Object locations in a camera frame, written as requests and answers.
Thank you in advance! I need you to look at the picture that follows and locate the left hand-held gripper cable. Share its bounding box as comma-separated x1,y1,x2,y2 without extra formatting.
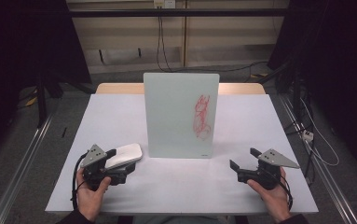
70,151,89,211

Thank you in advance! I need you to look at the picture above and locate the white cable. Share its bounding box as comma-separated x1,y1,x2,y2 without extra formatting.
299,98,340,167

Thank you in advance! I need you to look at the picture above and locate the right hand-held gripper cable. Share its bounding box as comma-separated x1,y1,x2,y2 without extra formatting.
272,170,294,211

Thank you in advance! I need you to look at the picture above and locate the white table mat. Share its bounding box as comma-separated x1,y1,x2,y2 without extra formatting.
45,93,320,216

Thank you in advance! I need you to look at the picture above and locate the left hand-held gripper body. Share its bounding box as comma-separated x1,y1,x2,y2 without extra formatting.
79,144,118,191

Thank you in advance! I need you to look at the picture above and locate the hand-held gripper cable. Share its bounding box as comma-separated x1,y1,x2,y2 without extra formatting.
70,151,89,211
272,170,294,211

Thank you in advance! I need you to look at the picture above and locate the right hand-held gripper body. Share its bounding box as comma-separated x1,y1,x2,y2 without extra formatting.
243,147,301,191

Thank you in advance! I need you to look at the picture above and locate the person's left hand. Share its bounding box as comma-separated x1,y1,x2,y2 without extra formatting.
76,167,112,223

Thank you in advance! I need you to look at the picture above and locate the black stand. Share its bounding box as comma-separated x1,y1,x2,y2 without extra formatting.
35,69,64,129
258,60,305,125

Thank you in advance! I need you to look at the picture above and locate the person's right hand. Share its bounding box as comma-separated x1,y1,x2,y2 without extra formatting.
246,167,293,224

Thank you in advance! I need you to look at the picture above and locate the glass whiteboard with red scribble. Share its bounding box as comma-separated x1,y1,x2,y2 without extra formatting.
143,72,221,160

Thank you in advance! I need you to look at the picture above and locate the metal floor rail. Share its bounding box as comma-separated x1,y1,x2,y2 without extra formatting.
0,113,55,224
279,93,357,224

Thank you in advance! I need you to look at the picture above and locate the white wall socket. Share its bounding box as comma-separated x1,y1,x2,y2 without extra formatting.
153,0,177,9

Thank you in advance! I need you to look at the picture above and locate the black hanging cable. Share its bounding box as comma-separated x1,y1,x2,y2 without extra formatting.
156,15,174,73

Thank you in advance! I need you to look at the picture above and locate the white power adapter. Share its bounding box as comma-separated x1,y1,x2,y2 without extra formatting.
301,129,315,143

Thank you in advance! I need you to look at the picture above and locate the white board eraser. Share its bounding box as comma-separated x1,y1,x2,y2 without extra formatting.
103,142,144,171

